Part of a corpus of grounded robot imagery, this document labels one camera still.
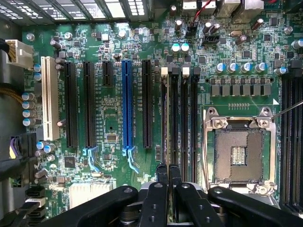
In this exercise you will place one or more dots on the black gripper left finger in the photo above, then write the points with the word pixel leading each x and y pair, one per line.
pixel 154 208

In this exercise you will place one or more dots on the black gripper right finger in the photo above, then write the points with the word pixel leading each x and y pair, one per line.
pixel 196 212

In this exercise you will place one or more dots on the black RAM slot white latch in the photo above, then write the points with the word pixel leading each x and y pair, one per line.
pixel 185 113
pixel 163 113

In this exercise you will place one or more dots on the white finned chipset heatsink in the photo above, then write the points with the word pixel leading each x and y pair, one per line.
pixel 90 192

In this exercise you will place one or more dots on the metal CPU socket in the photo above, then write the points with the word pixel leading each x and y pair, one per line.
pixel 239 151

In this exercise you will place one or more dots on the long black expansion slot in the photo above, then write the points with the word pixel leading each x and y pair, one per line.
pixel 90 106
pixel 71 106
pixel 147 106

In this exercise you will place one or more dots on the blue expansion slot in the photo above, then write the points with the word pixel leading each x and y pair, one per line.
pixel 127 106

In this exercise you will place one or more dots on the green motherboard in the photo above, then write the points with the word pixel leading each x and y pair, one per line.
pixel 111 106

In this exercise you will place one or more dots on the black power connector block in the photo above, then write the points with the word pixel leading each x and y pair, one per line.
pixel 28 146

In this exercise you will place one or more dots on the short black expansion slot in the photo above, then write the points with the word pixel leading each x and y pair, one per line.
pixel 107 73

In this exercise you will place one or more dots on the white PCI expansion slot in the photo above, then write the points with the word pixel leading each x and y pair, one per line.
pixel 49 99

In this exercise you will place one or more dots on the white power connector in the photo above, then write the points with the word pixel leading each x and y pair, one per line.
pixel 20 53

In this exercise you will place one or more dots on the metal rear port block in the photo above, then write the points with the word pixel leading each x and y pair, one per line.
pixel 247 10

